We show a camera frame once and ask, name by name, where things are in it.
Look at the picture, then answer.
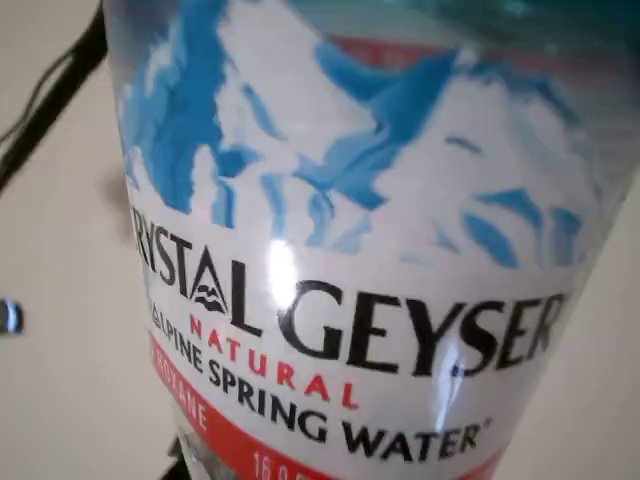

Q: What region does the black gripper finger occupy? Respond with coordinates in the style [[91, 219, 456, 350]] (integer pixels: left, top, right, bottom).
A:
[[160, 433, 199, 480]]

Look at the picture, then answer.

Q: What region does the clear plastic water bottle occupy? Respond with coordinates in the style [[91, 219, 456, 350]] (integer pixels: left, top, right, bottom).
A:
[[102, 0, 640, 480]]

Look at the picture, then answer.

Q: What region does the small dark metallic object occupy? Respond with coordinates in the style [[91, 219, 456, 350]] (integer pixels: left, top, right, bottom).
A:
[[0, 296, 25, 337]]

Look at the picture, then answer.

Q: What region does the black power cord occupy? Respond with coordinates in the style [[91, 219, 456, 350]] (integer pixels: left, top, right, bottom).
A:
[[0, 0, 109, 194]]

